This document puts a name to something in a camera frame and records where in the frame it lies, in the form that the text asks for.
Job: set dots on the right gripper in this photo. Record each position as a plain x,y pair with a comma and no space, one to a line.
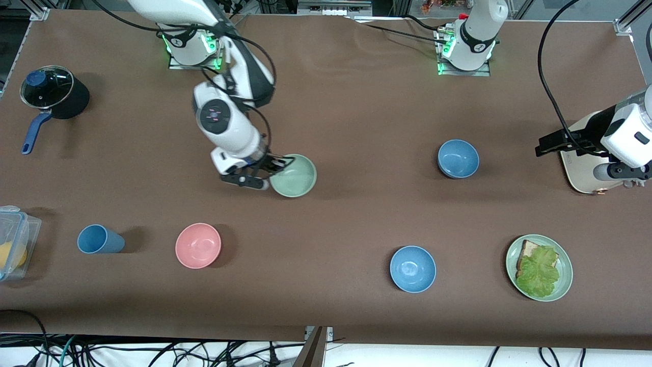
268,163

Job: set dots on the blue bowl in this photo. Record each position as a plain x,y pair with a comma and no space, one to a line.
412,269
458,159

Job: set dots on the pink bowl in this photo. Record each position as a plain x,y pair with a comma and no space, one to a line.
197,245

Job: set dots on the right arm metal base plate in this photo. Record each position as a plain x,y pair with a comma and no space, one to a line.
175,65

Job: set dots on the white bread slice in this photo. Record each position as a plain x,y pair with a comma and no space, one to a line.
527,250

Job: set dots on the yellow round fruit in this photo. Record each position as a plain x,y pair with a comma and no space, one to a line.
12,255

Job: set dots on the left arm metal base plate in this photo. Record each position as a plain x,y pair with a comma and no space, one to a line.
481,72

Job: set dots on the glass lid blue knob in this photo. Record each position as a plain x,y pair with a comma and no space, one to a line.
46,86

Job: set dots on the brown table cover sheet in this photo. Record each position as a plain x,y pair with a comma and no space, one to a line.
326,102

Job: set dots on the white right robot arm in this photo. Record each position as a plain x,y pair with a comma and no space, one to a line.
224,122

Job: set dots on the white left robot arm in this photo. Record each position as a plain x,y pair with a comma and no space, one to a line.
479,30

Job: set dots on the grey power strip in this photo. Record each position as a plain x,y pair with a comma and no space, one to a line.
331,7

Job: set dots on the blue ribbed cup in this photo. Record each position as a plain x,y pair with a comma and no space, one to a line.
99,239

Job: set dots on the clear plastic food container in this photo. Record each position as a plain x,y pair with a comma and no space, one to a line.
25,229

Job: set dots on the grey metal post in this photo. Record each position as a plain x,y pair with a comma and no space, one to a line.
311,351

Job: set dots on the light green plate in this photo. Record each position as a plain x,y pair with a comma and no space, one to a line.
565,275

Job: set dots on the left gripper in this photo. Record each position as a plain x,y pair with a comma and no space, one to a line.
590,131

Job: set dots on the light green bowl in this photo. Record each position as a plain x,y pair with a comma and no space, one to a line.
298,178

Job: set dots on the green lettuce leaf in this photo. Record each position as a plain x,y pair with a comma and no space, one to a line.
540,272

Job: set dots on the cream toaster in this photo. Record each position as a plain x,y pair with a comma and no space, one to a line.
580,173

